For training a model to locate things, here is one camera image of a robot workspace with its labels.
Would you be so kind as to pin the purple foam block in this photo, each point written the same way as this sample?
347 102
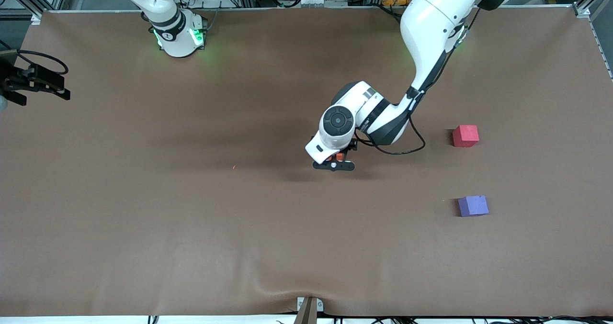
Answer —
473 206

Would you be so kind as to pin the small metal edge bracket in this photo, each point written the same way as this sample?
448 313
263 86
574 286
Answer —
320 305

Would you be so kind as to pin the brown table cover sheet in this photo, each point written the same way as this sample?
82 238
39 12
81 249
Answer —
191 242

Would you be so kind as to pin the metal corner bracket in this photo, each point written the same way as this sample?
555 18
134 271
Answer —
36 18
582 10

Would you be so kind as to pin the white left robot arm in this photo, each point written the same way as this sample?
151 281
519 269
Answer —
431 22

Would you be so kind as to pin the brown wooden bar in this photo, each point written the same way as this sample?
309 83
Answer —
306 314

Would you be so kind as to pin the aluminium table frame rail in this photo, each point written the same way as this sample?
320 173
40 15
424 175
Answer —
287 9

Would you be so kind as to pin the red foam block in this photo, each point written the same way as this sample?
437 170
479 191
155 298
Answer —
465 136

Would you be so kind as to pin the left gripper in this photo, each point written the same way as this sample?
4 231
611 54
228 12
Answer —
353 146

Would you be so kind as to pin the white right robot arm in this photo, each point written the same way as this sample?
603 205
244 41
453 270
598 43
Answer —
175 41

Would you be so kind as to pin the long white socket strip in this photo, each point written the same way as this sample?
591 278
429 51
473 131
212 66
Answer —
316 1

